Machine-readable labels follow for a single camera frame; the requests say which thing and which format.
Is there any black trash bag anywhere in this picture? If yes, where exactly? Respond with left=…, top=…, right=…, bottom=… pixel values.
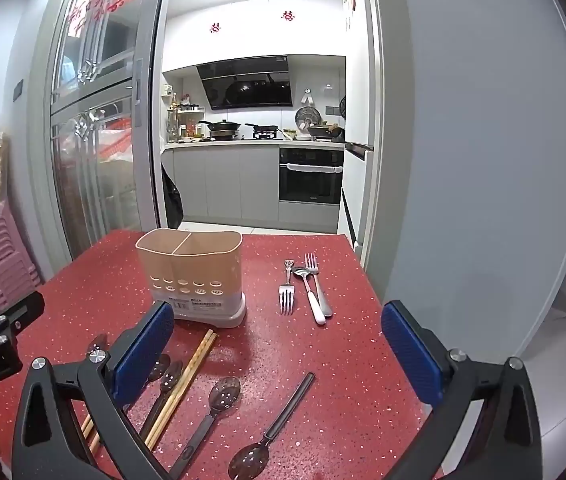
left=161, top=162, right=185, bottom=231

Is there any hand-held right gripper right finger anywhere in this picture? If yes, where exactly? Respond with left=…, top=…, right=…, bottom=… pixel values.
left=382, top=301, right=558, bottom=480

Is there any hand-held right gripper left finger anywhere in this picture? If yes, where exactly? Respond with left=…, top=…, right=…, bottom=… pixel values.
left=10, top=302, right=176, bottom=480

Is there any dark cooking pot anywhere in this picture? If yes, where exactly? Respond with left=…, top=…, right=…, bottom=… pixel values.
left=308, top=122, right=346, bottom=142

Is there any dark translucent plastic spoon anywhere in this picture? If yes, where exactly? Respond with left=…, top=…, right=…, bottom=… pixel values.
left=145, top=354, right=171, bottom=386
left=228, top=372, right=317, bottom=477
left=138, top=360, right=184, bottom=438
left=167, top=376, right=242, bottom=480

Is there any black built-in oven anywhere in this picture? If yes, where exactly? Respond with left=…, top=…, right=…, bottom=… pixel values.
left=279, top=147, right=344, bottom=206

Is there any spice rack with bottles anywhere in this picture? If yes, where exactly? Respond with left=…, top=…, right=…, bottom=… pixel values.
left=165, top=92, right=204, bottom=142

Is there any plain metal fork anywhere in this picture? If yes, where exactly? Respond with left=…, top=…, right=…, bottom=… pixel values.
left=304, top=252, right=334, bottom=318

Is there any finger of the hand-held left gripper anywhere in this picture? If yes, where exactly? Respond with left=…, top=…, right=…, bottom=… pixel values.
left=0, top=292, right=45, bottom=348

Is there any metal fork with ornate handle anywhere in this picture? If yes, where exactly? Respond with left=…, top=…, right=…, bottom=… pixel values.
left=278, top=259, right=296, bottom=316

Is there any black range hood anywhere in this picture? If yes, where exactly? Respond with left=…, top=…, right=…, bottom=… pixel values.
left=196, top=55, right=294, bottom=111

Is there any beige plastic cutlery holder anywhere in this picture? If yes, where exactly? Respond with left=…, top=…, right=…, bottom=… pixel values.
left=135, top=229, right=247, bottom=329

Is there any stack of pink plastic stools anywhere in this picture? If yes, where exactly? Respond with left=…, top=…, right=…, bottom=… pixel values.
left=0, top=205, right=44, bottom=311

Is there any red paper door decoration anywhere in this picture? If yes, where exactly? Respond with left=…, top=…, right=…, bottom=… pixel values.
left=66, top=0, right=136, bottom=38

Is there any grey kitchen cabinet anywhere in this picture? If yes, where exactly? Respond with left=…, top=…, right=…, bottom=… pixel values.
left=162, top=141, right=346, bottom=226

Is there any black wok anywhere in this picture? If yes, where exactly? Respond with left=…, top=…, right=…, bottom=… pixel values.
left=198, top=119, right=241, bottom=140

